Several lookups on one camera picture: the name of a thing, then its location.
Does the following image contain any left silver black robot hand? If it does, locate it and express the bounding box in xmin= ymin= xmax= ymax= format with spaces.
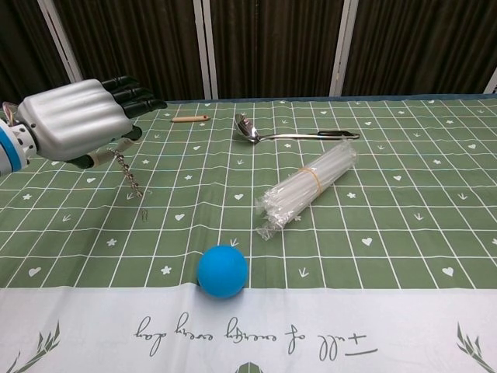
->
xmin=17 ymin=75 xmax=169 ymax=170

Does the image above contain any small dark chain piece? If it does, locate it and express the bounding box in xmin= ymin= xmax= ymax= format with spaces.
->
xmin=107 ymin=147 xmax=145 ymax=197

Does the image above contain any stainless steel ladle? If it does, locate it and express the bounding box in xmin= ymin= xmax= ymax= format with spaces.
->
xmin=234 ymin=112 xmax=362 ymax=145

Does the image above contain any blue ball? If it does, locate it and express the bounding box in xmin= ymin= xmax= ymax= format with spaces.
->
xmin=196 ymin=244 xmax=249 ymax=300

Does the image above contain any bundle of clear wrapped straws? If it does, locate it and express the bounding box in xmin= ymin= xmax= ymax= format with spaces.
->
xmin=255 ymin=140 xmax=358 ymax=243

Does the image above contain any yellow rubber band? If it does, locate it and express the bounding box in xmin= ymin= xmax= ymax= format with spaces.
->
xmin=297 ymin=166 xmax=324 ymax=192

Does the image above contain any green checked tablecloth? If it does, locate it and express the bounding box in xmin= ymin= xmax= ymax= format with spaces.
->
xmin=0 ymin=94 xmax=497 ymax=373

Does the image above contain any white partition frame post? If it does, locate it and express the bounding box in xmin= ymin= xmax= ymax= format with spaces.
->
xmin=199 ymin=0 xmax=221 ymax=100
xmin=36 ymin=0 xmax=85 ymax=83
xmin=328 ymin=0 xmax=359 ymax=97
xmin=482 ymin=68 xmax=497 ymax=95

